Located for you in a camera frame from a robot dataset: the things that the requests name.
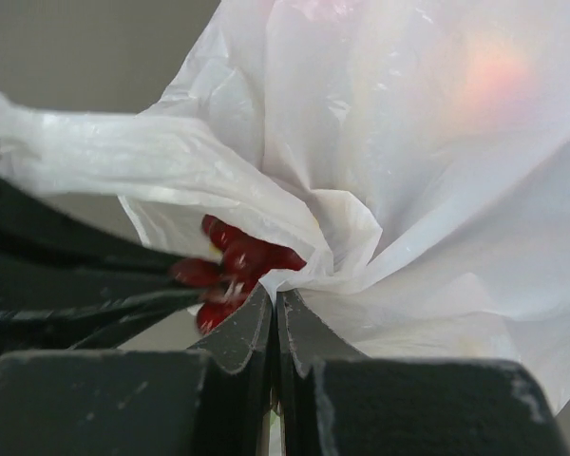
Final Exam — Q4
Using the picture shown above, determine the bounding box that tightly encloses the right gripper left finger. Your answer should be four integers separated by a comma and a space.
0, 289, 272, 455

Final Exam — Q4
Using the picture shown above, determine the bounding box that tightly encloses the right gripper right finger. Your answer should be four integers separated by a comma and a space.
275, 291, 569, 455

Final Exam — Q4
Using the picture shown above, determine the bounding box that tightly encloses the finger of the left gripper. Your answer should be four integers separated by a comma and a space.
0, 178, 179, 276
0, 289, 202, 350

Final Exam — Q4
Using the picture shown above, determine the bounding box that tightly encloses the dark red grape bunch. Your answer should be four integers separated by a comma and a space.
170, 215, 306, 335

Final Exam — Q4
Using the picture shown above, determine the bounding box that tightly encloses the white plastic fruit bag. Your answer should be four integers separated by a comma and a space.
0, 1, 570, 410

